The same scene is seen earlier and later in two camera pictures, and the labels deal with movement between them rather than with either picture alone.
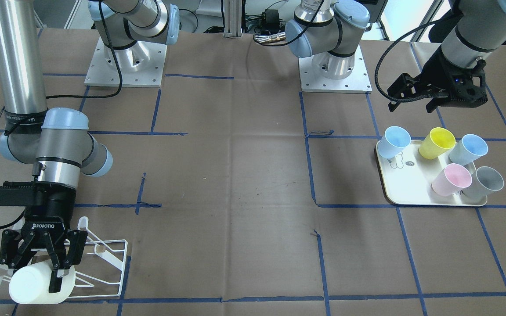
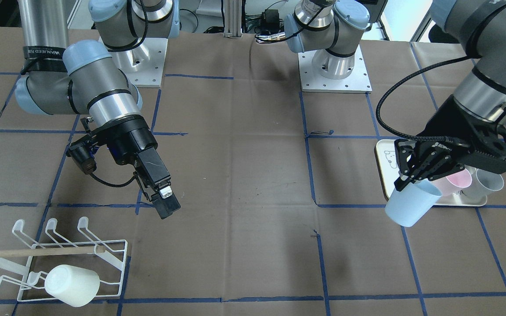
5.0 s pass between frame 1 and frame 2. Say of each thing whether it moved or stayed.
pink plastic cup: stayed
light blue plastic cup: moved
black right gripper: moved
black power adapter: stayed
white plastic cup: moved
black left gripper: moved
